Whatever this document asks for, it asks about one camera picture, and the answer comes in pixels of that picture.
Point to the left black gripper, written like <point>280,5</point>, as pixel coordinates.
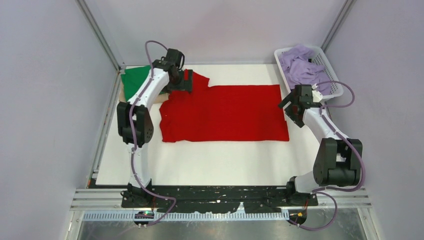
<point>186,85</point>

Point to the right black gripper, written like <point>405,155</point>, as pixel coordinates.
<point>290,98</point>

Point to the red t shirt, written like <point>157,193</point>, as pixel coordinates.
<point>238,113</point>

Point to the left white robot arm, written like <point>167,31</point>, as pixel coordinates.
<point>136,128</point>

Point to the folded beige t shirt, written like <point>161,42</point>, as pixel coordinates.
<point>159,99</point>

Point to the lilac t shirt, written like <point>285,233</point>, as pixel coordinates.
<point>298,70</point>

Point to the white plastic basket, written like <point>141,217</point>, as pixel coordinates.
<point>318,58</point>

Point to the folded green t shirt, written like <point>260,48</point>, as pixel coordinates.
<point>132,80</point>

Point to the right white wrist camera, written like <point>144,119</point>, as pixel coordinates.
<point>317,96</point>

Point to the left aluminium frame post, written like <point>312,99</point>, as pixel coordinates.
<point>100,29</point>

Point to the aluminium frame post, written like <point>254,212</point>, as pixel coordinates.
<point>100,29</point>
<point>338,22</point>

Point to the right aluminium frame post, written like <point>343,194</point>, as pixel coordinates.
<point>338,22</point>

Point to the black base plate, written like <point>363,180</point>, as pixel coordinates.
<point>215,199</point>

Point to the aluminium front rail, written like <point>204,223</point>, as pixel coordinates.
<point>86,199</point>

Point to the white slotted cable duct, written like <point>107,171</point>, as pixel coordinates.
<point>148,215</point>

